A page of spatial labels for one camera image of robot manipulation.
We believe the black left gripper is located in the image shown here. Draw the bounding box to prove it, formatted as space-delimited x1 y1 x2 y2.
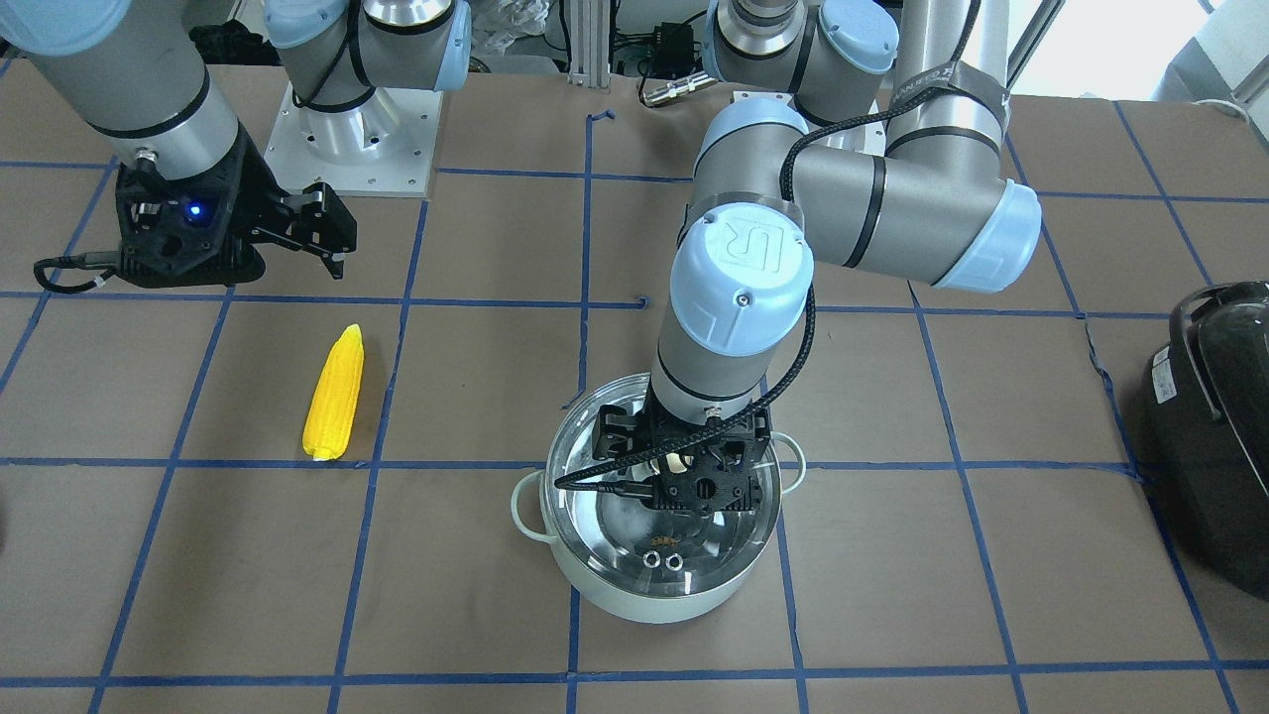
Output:
593 397 772 515

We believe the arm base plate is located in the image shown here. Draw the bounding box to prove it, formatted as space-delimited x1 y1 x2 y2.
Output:
260 88 445 198
731 89 887 157

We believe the yellow plastic corn cob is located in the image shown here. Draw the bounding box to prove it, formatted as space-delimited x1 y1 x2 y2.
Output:
299 322 365 462

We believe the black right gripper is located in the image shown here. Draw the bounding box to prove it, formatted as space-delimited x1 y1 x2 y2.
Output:
115 127 357 289

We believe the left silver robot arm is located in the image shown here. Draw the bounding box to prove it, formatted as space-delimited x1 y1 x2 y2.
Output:
553 1 1042 514

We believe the dark rice cooker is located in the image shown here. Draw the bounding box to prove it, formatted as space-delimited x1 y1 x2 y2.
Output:
1145 282 1268 599

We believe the pale green cooking pot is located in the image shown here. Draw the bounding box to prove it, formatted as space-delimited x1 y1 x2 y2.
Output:
510 373 808 626

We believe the glass pot lid with knob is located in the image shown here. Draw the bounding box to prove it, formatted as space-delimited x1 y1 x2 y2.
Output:
544 373 784 600

